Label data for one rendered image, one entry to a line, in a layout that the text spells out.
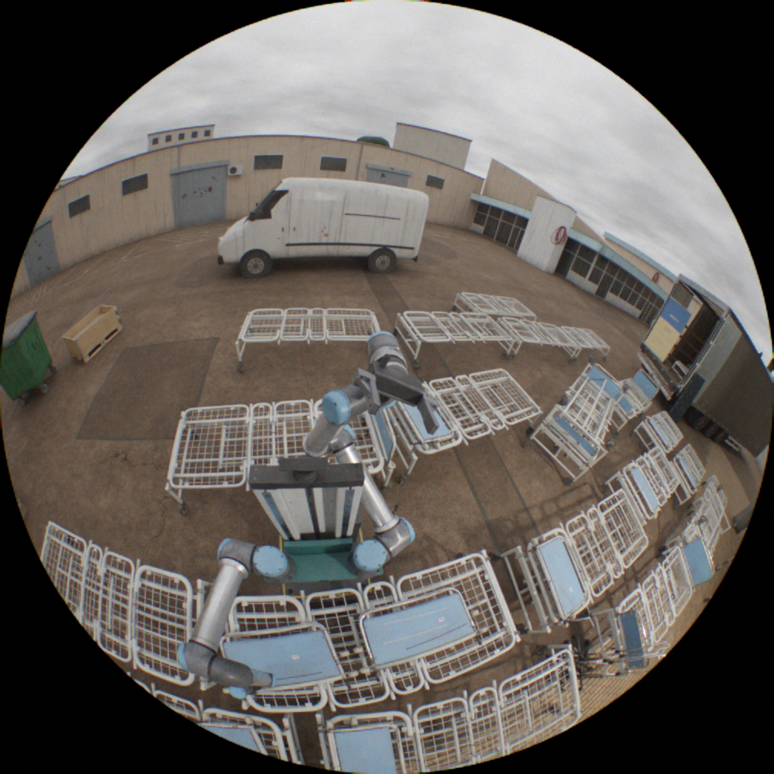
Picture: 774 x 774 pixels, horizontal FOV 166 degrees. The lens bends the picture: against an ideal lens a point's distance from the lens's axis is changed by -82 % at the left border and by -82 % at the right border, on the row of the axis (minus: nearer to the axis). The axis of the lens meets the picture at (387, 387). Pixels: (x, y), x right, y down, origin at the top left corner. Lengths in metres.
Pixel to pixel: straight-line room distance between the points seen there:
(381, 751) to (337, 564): 1.48
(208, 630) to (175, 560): 1.75
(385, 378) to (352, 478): 0.34
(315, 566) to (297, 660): 0.75
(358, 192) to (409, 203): 1.42
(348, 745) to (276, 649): 0.84
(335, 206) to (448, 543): 6.79
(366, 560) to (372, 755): 1.57
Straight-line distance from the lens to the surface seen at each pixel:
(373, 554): 1.32
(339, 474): 0.79
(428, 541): 2.69
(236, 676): 1.16
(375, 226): 7.27
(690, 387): 9.28
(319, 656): 1.96
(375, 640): 1.95
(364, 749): 2.24
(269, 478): 0.80
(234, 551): 1.39
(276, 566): 1.33
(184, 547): 2.88
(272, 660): 2.01
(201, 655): 1.18
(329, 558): 1.58
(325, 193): 6.85
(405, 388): 0.58
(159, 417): 3.87
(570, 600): 2.69
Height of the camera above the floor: 2.48
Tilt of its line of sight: 42 degrees down
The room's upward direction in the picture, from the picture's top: 13 degrees clockwise
